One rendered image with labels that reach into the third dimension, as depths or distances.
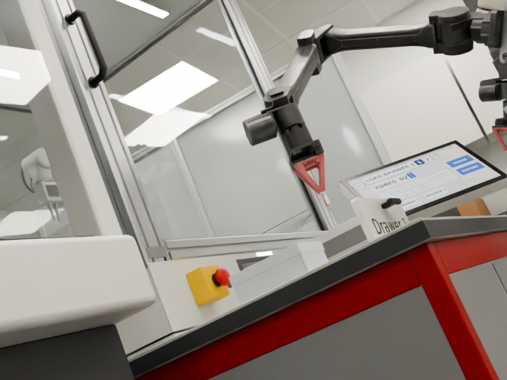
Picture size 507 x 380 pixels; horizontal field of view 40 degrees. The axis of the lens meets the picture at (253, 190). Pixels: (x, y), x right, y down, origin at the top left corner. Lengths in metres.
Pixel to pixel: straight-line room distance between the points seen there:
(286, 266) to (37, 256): 0.36
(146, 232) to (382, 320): 0.66
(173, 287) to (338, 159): 2.15
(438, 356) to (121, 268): 0.41
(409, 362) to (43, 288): 0.45
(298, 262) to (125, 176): 0.58
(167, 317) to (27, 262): 0.59
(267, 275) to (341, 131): 2.50
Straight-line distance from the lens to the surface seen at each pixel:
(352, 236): 1.54
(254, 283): 1.03
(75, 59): 1.57
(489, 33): 1.75
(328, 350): 0.94
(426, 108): 5.09
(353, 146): 3.46
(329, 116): 3.52
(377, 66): 5.62
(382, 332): 0.91
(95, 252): 0.90
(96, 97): 1.54
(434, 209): 2.48
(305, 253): 1.01
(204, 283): 1.44
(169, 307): 1.39
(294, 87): 1.65
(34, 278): 0.82
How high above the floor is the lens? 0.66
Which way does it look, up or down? 14 degrees up
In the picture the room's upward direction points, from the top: 23 degrees counter-clockwise
